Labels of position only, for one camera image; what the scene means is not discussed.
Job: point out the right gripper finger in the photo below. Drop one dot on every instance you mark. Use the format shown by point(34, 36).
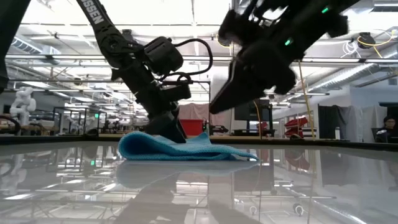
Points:
point(230, 93)
point(286, 81)

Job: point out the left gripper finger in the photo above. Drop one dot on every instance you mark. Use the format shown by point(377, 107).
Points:
point(172, 129)
point(154, 126)

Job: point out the blue terry towel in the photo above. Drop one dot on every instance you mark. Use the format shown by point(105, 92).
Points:
point(174, 151)

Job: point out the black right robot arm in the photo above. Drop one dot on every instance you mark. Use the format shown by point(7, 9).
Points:
point(317, 21)

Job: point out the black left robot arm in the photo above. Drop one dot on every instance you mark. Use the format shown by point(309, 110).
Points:
point(109, 34)

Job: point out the red bin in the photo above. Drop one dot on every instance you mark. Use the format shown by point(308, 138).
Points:
point(192, 127)

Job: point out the black screen on stand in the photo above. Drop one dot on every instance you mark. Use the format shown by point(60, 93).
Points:
point(245, 115)

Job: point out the pink hanging cloth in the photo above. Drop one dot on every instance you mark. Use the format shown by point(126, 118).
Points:
point(199, 111)

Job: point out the red folded object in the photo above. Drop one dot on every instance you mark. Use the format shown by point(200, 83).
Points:
point(295, 123)

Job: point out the dark hanging cloth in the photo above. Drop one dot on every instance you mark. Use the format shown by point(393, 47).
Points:
point(326, 124)

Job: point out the white bottle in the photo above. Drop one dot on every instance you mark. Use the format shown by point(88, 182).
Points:
point(337, 133)

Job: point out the black ceiling-hung device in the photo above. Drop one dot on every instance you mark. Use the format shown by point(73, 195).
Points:
point(366, 40)

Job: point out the white hanging cloth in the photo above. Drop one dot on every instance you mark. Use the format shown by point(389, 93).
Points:
point(367, 124)

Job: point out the dark cabinet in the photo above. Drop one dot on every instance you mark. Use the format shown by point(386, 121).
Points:
point(388, 107)

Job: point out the person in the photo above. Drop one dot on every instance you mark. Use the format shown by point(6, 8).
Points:
point(388, 130)

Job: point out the white humanoid robot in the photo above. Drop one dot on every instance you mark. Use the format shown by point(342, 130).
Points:
point(23, 102)

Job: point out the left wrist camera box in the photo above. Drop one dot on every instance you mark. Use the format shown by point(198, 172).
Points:
point(177, 91)

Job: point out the black rack frame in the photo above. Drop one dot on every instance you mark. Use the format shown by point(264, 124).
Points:
point(79, 119)

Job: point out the black table frame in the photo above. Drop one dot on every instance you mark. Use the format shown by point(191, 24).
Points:
point(46, 139)

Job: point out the black diagonal frame strut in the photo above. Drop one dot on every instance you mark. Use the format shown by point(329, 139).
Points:
point(9, 31)

